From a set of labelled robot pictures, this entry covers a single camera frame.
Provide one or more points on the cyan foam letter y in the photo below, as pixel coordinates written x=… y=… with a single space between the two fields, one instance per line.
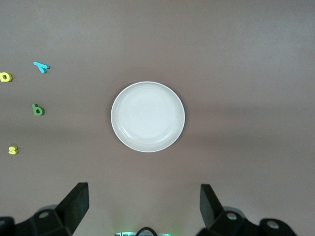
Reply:
x=40 y=66

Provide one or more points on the green foam letter b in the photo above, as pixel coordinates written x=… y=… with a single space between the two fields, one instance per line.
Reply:
x=37 y=111

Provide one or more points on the yellow foam letter s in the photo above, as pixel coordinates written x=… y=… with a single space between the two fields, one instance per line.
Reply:
x=13 y=150

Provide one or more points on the beige round plate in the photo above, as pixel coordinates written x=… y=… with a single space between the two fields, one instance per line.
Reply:
x=147 y=116

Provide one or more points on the brown table cover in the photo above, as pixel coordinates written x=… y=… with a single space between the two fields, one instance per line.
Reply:
x=221 y=49

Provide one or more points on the yellow foam letter a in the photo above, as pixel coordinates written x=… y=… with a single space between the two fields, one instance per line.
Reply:
x=7 y=77

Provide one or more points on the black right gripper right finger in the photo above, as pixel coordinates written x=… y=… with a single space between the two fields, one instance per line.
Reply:
x=214 y=221

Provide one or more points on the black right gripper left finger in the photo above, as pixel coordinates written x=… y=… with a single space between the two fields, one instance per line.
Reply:
x=64 y=216

